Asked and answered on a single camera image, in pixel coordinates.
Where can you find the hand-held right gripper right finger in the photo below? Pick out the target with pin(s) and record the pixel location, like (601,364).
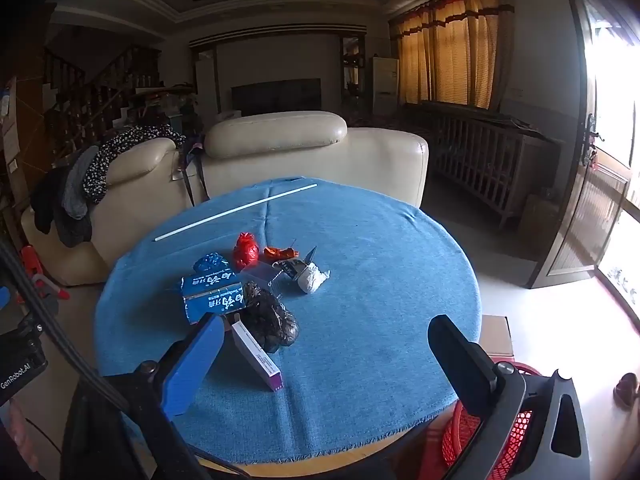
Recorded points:
(460,360)

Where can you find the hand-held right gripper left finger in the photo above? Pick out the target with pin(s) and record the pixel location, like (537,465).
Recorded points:
(195,365)

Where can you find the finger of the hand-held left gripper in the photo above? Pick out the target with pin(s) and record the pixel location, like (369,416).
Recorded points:
(3,296)

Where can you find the purple and white carton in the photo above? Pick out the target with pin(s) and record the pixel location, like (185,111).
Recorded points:
(260,360)

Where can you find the blue toothpaste box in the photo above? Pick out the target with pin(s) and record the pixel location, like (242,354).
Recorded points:
(210,295)

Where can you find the red plastic basket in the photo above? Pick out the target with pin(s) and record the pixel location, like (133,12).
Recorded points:
(460,435)

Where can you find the black plastic bag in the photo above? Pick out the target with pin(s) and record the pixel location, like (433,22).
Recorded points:
(272,322)

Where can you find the blue plastic bag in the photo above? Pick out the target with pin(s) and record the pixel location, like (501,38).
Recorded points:
(210,263)

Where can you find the clear plastic wrapper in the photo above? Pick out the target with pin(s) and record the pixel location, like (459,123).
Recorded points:
(260,274)

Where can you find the red plastic bag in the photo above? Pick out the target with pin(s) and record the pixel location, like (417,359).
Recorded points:
(246,252)

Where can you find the orange candy wrapper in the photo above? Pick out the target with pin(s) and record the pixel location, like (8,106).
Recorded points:
(277,253)

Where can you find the dark foil snack packet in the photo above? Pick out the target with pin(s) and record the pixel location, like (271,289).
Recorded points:
(295,267)

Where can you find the white tissue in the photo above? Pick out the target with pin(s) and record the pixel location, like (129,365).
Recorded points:
(311,280)

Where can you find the red and white toy stand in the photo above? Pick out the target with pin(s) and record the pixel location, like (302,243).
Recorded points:
(31,260)

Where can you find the blue tablecloth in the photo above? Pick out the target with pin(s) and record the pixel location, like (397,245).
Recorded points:
(360,270)

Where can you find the grey garment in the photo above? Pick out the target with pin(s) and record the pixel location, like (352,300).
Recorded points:
(80,180)

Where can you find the round wooden table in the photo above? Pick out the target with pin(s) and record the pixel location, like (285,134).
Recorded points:
(350,455)

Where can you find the thin white stick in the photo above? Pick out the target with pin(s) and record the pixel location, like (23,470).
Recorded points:
(235,212)

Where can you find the small brown cardboard box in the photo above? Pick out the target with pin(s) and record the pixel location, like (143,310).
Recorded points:
(540,220)

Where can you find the brown rounded object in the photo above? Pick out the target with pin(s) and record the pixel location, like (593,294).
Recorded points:
(626,390)

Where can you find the black floral garment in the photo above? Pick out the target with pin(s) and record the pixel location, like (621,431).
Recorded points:
(125,142)

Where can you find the wooden crib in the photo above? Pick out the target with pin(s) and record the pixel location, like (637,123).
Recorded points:
(475,160)

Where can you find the brown wooden door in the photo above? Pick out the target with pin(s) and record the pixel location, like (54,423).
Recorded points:
(595,210)

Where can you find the wooden staircase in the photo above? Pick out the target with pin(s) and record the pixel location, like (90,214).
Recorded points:
(100,90)

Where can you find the cream leather sofa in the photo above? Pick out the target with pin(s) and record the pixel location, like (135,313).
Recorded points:
(310,160)

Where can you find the pile of household clutter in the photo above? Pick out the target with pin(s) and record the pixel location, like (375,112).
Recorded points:
(160,102)

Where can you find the tall white cabinet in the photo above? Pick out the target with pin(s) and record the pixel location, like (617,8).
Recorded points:
(207,85)

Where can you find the flat television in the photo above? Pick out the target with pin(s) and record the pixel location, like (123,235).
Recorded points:
(275,96)

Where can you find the white standing air conditioner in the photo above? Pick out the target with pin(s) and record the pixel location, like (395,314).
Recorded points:
(385,85)

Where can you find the dark wooden display cabinet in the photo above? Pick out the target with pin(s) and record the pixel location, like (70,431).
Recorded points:
(352,75)

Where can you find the orange curtains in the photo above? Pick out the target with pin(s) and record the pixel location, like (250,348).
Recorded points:
(450,50)

